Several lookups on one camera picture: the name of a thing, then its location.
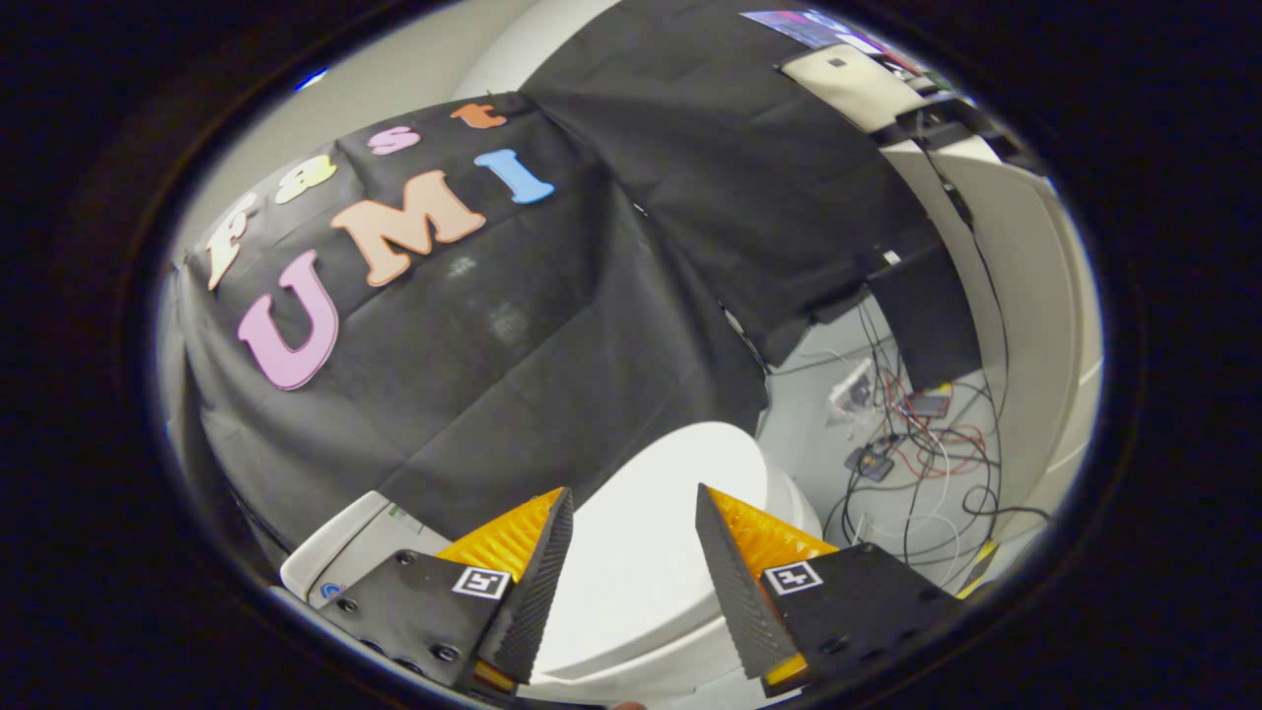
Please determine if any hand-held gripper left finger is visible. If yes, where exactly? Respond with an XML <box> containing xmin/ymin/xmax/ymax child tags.
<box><xmin>317</xmin><ymin>486</ymin><xmax>575</xmax><ymax>696</ymax></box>

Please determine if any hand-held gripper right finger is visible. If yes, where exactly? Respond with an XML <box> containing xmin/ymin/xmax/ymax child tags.
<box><xmin>695</xmin><ymin>483</ymin><xmax>962</xmax><ymax>699</ymax></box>

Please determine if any white toilet lid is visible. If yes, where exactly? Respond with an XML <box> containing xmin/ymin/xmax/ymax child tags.
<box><xmin>532</xmin><ymin>422</ymin><xmax>770</xmax><ymax>681</ymax></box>

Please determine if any white toilet body with tank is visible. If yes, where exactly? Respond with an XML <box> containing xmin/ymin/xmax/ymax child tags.
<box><xmin>279</xmin><ymin>463</ymin><xmax>824</xmax><ymax>706</ymax></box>

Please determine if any small dark grey device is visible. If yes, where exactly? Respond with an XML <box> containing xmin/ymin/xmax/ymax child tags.
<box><xmin>845</xmin><ymin>446</ymin><xmax>895</xmax><ymax>482</ymax></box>

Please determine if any clear plastic bag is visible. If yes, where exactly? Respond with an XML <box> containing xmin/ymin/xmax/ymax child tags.
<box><xmin>826</xmin><ymin>357</ymin><xmax>880</xmax><ymax>425</ymax></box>

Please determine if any yellow floor tape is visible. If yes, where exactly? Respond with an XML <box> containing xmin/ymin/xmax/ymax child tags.
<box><xmin>951</xmin><ymin>540</ymin><xmax>1002</xmax><ymax>601</ymax></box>

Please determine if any black backdrop cloth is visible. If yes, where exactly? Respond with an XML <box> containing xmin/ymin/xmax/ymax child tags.
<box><xmin>177</xmin><ymin>0</ymin><xmax>947</xmax><ymax>553</ymax></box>

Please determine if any black box with white label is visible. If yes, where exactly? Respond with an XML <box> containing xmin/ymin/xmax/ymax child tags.
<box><xmin>868</xmin><ymin>247</ymin><xmax>982</xmax><ymax>391</ymax></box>

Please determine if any beige panel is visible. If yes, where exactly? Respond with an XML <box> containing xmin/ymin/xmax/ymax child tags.
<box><xmin>779</xmin><ymin>44</ymin><xmax>928</xmax><ymax>134</ymax></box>

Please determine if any tangle of floor cables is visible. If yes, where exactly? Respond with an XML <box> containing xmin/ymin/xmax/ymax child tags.
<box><xmin>779</xmin><ymin>99</ymin><xmax>1051</xmax><ymax>593</ymax></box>

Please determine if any colourful wall poster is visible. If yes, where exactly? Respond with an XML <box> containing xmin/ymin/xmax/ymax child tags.
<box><xmin>739</xmin><ymin>8</ymin><xmax>888</xmax><ymax>52</ymax></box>

